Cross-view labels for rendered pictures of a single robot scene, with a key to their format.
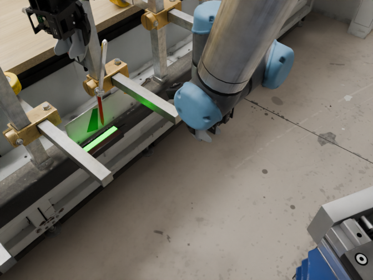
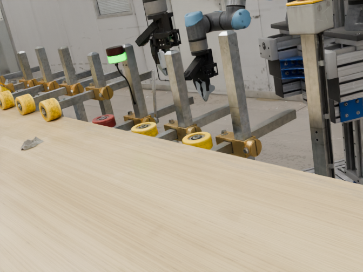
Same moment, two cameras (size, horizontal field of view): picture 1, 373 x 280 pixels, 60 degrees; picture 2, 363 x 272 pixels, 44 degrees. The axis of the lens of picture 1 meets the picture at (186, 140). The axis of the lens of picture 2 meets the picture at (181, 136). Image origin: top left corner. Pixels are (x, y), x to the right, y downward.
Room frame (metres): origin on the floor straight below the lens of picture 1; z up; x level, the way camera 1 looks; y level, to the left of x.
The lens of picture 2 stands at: (0.27, 1.80, 1.31)
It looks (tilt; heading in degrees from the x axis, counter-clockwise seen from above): 19 degrees down; 283
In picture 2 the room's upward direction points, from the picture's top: 11 degrees counter-clockwise
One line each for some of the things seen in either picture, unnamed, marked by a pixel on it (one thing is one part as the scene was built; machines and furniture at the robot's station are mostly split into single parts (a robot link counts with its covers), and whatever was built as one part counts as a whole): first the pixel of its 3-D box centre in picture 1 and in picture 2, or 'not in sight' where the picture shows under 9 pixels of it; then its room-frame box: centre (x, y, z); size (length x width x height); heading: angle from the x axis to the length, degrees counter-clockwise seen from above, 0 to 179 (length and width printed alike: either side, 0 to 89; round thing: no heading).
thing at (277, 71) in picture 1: (252, 62); (216, 21); (0.46, -0.11, 1.12); 0.11 x 0.11 x 0.08; 49
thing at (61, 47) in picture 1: (64, 46); (165, 63); (0.62, 0.27, 1.05); 0.06 x 0.03 x 0.09; 159
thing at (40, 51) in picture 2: not in sight; (52, 94); (1.32, -0.23, 0.90); 0.03 x 0.03 x 0.48; 49
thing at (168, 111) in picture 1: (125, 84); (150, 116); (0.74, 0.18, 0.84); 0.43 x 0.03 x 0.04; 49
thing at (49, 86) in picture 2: not in sight; (48, 86); (1.33, -0.25, 0.95); 0.13 x 0.06 x 0.05; 139
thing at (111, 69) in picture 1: (105, 77); (139, 122); (0.77, 0.24, 0.85); 0.13 x 0.06 x 0.05; 139
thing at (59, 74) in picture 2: not in sight; (44, 78); (1.47, -0.50, 0.95); 0.36 x 0.03 x 0.03; 49
